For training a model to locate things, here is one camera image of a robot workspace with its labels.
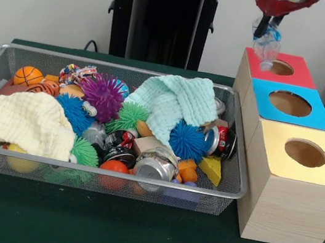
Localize dark green table cloth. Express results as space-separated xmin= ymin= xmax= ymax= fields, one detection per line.
xmin=0 ymin=35 xmax=325 ymax=243

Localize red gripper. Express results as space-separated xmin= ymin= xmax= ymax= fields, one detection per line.
xmin=247 ymin=0 xmax=324 ymax=50

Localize orange mini basketball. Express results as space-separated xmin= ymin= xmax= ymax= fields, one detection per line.
xmin=12 ymin=64 xmax=46 ymax=90

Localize mint green cloth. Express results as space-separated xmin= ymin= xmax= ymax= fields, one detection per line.
xmin=117 ymin=66 xmax=224 ymax=155

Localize tiger striped toy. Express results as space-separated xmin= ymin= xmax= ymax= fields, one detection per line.
xmin=26 ymin=77 xmax=62 ymax=99

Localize black cable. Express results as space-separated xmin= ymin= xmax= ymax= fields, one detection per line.
xmin=83 ymin=38 xmax=100 ymax=54

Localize blue spiky ball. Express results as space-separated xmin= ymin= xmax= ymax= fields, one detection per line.
xmin=166 ymin=118 xmax=211 ymax=164
xmin=50 ymin=92 xmax=98 ymax=138

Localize crushed silver can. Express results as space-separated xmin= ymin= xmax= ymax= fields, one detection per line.
xmin=133 ymin=144 xmax=182 ymax=184

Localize small crushed clear bottle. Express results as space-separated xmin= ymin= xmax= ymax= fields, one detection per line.
xmin=245 ymin=16 xmax=286 ymax=73

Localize clear mesh bin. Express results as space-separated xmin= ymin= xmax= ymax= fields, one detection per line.
xmin=0 ymin=41 xmax=266 ymax=220

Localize green spiky ball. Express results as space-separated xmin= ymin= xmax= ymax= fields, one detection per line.
xmin=104 ymin=99 xmax=152 ymax=141
xmin=68 ymin=136 xmax=103 ymax=169

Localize yellow wedge block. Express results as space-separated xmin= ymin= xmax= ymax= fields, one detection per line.
xmin=195 ymin=155 xmax=225 ymax=188

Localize wooden box with three holes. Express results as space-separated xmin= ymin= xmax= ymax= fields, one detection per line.
xmin=209 ymin=46 xmax=325 ymax=243

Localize orange red ball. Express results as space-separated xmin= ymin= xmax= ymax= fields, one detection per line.
xmin=95 ymin=157 xmax=132 ymax=192

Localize purple spiky ball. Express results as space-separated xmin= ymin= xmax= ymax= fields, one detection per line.
xmin=76 ymin=71 xmax=130 ymax=127

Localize cream yellow cloth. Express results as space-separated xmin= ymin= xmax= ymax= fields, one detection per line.
xmin=0 ymin=85 xmax=82 ymax=163

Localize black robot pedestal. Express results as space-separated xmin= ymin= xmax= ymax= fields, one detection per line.
xmin=95 ymin=0 xmax=235 ymax=76

